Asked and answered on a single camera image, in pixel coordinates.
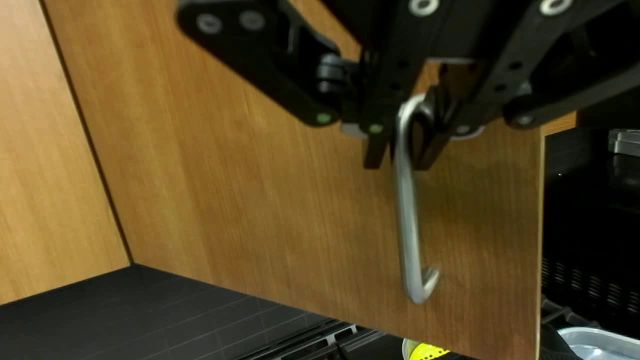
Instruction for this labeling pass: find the lime green bowl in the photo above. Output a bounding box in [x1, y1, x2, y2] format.
[399, 335, 449, 360]

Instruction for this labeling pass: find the wide wooden cabinet door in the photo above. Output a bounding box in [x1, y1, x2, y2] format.
[0, 0, 132, 307]

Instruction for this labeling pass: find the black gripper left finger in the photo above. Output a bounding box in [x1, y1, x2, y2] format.
[173, 0, 404, 169]

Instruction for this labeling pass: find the clear plastic container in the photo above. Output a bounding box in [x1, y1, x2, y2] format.
[605, 128, 640, 159]

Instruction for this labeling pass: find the chrome bar door handle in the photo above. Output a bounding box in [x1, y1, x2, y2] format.
[391, 91, 441, 307]

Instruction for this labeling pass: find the white bowl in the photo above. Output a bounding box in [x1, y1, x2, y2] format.
[555, 324, 640, 360]

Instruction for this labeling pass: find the black ribbed crate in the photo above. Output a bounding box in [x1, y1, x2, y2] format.
[541, 158, 640, 320]

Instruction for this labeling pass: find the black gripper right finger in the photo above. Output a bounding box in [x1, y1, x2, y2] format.
[408, 0, 640, 169]

